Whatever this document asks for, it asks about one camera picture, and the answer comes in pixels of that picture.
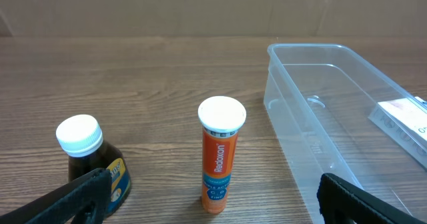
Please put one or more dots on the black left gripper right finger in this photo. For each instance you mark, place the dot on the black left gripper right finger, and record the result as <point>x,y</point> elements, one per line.
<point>342,202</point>

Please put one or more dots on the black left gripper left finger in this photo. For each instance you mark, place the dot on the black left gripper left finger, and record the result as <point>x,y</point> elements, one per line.
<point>83,200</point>

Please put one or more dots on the brown syrup bottle white cap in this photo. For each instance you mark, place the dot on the brown syrup bottle white cap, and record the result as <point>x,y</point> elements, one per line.
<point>81,137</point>

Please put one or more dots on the white blue Hansaplast box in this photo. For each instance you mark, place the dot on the white blue Hansaplast box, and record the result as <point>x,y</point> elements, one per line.
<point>404,121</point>

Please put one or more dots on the orange Redoxon tablet tube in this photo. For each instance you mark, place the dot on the orange Redoxon tablet tube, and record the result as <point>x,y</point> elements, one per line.
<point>221,118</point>

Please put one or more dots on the clear plastic container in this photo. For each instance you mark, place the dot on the clear plastic container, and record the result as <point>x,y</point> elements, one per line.
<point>318,97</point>

